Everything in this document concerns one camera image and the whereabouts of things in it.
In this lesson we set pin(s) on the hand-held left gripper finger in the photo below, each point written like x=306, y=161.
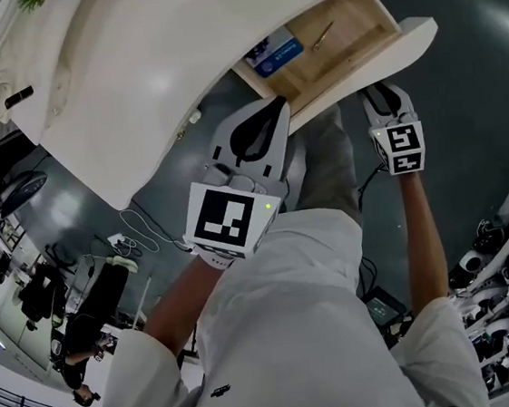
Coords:
x=232, y=132
x=276, y=150

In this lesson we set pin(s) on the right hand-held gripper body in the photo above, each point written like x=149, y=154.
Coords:
x=406, y=149

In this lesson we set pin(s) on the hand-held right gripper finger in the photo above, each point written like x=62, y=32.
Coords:
x=374, y=113
x=402, y=101

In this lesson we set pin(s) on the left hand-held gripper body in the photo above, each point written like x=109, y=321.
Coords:
x=222, y=220

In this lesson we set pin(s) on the wooden drawer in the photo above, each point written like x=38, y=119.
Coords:
x=352, y=18

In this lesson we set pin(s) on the person's right forearm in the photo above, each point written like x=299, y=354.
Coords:
x=423, y=242

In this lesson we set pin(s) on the person's left forearm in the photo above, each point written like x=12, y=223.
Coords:
x=179, y=307

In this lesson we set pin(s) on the white ornate desk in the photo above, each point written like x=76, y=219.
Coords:
x=153, y=72

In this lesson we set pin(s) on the person's grey trousers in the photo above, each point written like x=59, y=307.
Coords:
x=323, y=167

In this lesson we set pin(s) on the blue booklet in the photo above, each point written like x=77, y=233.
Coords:
x=275, y=54

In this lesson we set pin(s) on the gold pen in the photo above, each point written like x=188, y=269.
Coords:
x=323, y=37

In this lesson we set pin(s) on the white power strip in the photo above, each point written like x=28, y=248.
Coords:
x=116, y=238

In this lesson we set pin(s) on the person's white shirt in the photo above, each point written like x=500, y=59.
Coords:
x=296, y=330

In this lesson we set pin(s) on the black screen device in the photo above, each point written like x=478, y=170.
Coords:
x=383, y=309

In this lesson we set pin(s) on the black lipstick tube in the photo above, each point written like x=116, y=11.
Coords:
x=18, y=97

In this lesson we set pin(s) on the small potted green plant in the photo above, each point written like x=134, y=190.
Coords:
x=32, y=0

